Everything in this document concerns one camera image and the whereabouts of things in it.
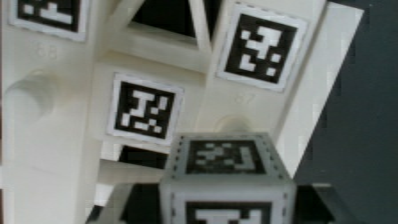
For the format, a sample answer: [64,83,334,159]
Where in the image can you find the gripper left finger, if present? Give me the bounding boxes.
[85,182,162,224]

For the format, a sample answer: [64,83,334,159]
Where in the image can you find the white chair back frame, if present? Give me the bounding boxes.
[0,0,362,224]

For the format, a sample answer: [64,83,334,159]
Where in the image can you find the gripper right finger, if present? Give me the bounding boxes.
[293,182,362,224]

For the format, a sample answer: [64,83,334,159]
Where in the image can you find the white tagged cube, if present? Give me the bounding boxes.
[160,133,297,224]

